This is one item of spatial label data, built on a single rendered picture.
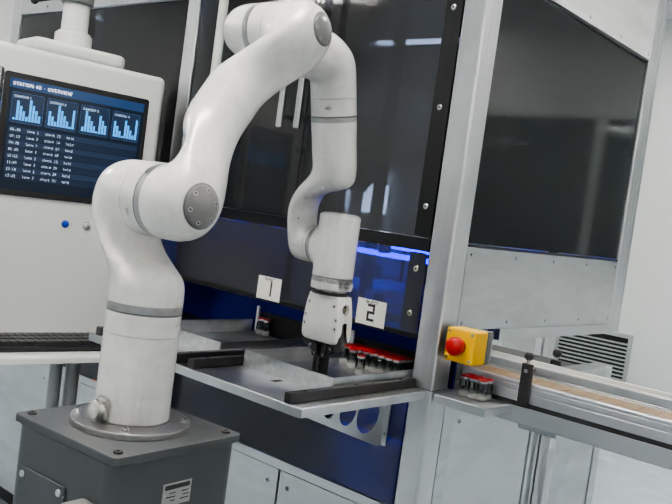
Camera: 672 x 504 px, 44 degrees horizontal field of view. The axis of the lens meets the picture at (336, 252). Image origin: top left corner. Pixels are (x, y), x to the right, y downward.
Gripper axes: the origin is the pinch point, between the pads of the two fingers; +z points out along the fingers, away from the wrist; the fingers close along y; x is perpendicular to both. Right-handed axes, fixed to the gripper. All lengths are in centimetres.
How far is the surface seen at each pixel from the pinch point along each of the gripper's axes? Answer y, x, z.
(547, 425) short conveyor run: -34.9, -34.4, 6.7
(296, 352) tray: 19.6, -13.8, 2.1
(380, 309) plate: 4.4, -23.5, -10.8
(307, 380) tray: 0.8, 2.4, 3.1
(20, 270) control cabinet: 91, 18, -5
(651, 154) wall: 122, -484, -103
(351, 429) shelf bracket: -1.1, -11.8, 14.4
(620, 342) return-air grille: 123, -482, 38
